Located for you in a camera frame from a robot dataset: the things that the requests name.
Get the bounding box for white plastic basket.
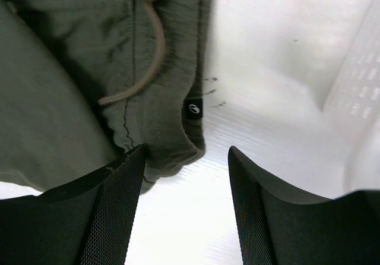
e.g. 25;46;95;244
324;0;379;193

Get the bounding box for olive green shorts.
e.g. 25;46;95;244
1;0;213;193

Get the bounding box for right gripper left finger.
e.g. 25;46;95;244
1;145;146;265

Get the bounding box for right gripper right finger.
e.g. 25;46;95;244
228;147;379;264

